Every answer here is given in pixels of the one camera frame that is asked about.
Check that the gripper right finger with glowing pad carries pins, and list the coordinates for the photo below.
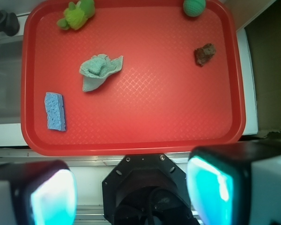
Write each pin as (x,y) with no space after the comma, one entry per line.
(236,184)

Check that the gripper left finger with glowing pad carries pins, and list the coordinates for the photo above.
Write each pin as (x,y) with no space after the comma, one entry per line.
(37,193)

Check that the brown rough rock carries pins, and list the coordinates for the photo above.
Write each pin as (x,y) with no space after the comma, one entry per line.
(204,54)

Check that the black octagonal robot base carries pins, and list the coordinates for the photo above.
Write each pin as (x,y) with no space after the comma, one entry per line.
(147,189)

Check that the blue sponge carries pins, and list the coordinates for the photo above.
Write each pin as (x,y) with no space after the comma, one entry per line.
(54,107)

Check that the crumpled teal cloth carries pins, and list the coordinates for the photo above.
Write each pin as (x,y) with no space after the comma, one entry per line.
(96,70)

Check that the red plastic tray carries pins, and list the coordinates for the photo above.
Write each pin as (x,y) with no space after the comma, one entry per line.
(161,101)

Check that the black clamp knob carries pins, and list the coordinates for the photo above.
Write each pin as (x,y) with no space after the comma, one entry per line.
(9,23)

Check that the green knitted ball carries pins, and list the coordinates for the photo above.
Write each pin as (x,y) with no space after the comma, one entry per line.
(194,8)

